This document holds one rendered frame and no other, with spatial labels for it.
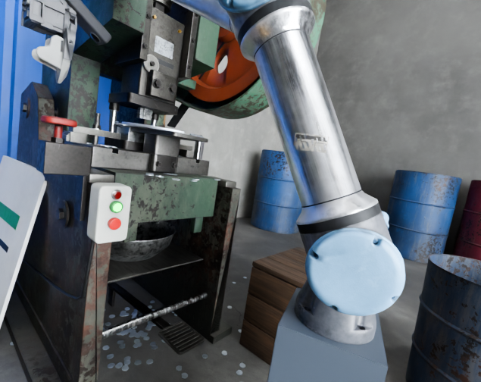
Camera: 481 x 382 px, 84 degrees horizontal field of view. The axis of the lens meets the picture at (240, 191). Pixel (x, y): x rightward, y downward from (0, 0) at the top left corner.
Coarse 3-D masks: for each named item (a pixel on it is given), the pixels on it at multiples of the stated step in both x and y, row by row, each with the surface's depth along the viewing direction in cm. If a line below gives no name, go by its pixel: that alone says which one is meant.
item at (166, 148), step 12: (144, 132) 86; (156, 132) 82; (168, 132) 78; (144, 144) 90; (156, 144) 86; (168, 144) 90; (156, 156) 87; (168, 156) 90; (156, 168) 88; (168, 168) 91
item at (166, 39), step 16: (160, 16) 89; (160, 32) 90; (176, 32) 94; (160, 48) 91; (176, 48) 96; (144, 64) 87; (160, 64) 92; (176, 64) 97; (128, 80) 93; (144, 80) 89; (160, 80) 89; (176, 80) 95; (160, 96) 91
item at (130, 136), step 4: (120, 128) 96; (124, 128) 94; (128, 128) 92; (120, 132) 96; (124, 132) 94; (128, 132) 92; (132, 132) 93; (124, 136) 94; (128, 136) 92; (132, 136) 93; (136, 136) 94; (140, 136) 95; (144, 136) 96; (128, 140) 92; (132, 140) 93; (136, 140) 95; (140, 140) 96
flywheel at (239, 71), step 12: (228, 36) 120; (228, 48) 123; (216, 60) 129; (228, 60) 122; (240, 60) 118; (216, 72) 129; (228, 72) 122; (240, 72) 118; (252, 72) 109; (204, 84) 131; (216, 84) 127; (228, 84) 122; (240, 84) 113; (252, 84) 110; (204, 96) 128; (216, 96) 122; (228, 96) 117
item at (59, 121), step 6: (42, 120) 59; (48, 120) 57; (54, 120) 58; (60, 120) 58; (66, 120) 59; (72, 120) 61; (60, 126) 61; (66, 126) 62; (72, 126) 60; (54, 132) 61; (60, 132) 61
